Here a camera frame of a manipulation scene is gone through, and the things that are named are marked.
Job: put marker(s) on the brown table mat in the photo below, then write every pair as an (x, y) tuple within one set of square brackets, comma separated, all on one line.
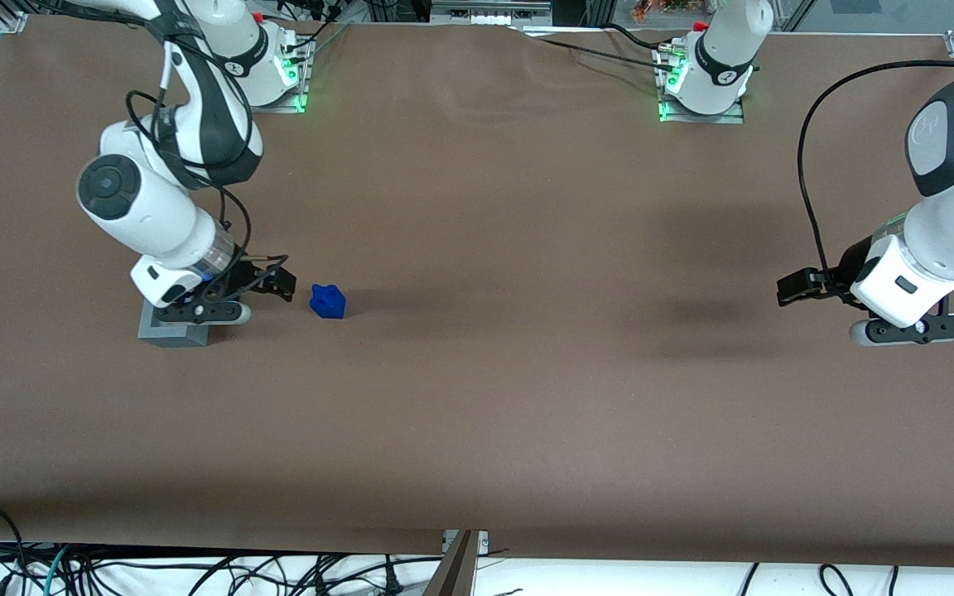
[(477, 372)]

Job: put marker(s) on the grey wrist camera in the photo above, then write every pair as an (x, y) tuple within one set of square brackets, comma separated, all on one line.
[(204, 313), (912, 331)]

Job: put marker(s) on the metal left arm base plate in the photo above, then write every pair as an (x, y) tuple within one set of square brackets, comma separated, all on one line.
[(734, 116)]

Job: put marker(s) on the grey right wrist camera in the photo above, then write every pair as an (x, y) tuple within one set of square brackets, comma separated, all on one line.
[(204, 313)]

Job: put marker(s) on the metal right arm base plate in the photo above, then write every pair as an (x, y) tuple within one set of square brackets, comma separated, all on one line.
[(299, 91)]

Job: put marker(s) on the white power strip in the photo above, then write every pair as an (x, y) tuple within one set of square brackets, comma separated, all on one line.
[(489, 15)]

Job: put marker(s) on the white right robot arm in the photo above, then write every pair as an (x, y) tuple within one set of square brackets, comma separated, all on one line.
[(146, 207)]

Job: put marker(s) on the aluminium profile beam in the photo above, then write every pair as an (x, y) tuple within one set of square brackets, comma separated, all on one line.
[(454, 571)]

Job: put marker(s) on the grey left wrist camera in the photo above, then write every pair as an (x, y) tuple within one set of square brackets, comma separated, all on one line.
[(912, 331)]

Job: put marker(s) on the blue plastic part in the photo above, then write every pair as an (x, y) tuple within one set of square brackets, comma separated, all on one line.
[(328, 302)]

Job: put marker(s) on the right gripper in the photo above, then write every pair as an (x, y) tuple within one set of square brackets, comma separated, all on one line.
[(238, 277)]

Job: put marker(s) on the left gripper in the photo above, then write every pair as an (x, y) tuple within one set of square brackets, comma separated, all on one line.
[(856, 262)]

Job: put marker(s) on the gray base block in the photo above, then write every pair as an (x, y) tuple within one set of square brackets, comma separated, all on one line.
[(171, 335)]

